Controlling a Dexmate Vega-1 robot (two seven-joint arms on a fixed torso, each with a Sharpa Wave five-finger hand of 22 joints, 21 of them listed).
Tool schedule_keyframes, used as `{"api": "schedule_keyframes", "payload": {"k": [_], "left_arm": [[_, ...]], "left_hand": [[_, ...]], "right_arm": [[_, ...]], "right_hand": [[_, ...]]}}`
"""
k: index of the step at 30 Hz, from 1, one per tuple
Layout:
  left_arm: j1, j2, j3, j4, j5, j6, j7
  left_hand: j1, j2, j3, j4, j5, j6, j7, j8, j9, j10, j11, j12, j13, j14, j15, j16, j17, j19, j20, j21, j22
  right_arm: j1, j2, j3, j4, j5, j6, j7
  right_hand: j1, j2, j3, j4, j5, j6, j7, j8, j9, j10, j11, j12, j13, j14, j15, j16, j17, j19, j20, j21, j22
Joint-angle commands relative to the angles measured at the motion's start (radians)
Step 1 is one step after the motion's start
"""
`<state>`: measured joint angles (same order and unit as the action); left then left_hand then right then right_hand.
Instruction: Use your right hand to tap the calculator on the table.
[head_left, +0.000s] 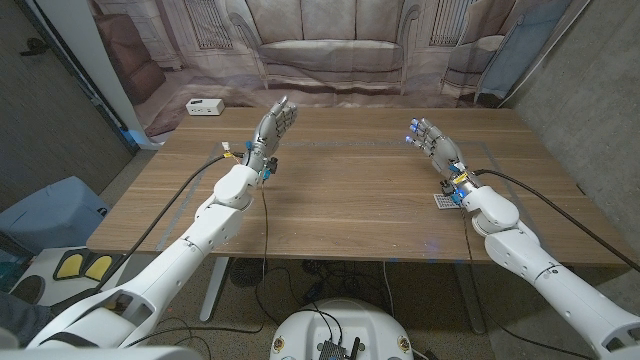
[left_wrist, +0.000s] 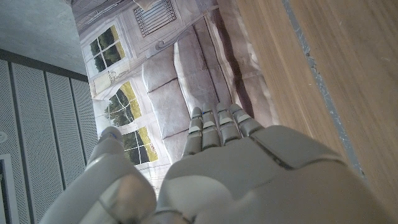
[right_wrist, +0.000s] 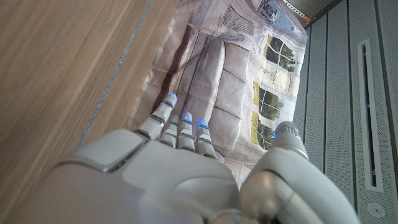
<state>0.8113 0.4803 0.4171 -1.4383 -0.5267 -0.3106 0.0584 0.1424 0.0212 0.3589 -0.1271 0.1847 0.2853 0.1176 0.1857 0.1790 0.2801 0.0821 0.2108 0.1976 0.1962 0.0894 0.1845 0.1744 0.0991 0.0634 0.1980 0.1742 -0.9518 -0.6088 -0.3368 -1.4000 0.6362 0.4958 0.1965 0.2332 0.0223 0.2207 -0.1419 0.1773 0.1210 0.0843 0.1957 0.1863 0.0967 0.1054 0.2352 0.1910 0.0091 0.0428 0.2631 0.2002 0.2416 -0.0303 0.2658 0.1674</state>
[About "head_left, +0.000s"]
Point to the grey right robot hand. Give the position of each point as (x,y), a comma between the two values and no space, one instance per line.
(445,150)

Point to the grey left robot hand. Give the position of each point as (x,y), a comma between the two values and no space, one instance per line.
(272,132)

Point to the small grey calculator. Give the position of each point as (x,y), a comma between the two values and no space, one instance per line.
(442,202)

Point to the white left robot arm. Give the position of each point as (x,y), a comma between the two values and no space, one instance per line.
(165,270)

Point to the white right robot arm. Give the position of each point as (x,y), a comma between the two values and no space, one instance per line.
(550,280)

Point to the white rectangular box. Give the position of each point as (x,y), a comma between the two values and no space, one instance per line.
(205,106)

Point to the printed sofa room backdrop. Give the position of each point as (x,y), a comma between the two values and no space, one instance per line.
(330,50)

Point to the black round fan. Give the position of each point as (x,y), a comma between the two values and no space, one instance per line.
(242,274)

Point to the white table leg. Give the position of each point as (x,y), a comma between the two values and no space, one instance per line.
(215,290)
(472,310)

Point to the white pillar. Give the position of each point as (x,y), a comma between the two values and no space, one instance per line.
(95,70)

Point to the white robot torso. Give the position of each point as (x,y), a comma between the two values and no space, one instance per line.
(345,320)

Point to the yellow black foot pedal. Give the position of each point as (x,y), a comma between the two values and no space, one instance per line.
(102,269)
(72,266)

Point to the black torso electronics module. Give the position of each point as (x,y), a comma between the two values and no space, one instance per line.
(335,350)

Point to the blue-grey plastic bin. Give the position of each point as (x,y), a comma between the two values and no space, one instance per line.
(55,215)

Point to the white pedal board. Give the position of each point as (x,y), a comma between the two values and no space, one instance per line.
(37,262)

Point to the black oval pedal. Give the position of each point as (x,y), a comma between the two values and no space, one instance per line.
(27,290)

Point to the person's leg in jeans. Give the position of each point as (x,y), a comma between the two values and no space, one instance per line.
(20,315)

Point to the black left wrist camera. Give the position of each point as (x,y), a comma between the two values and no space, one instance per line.
(271,167)

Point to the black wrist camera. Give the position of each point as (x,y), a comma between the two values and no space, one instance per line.
(447,189)
(271,167)

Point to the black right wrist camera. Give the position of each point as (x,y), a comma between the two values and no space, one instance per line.
(447,189)

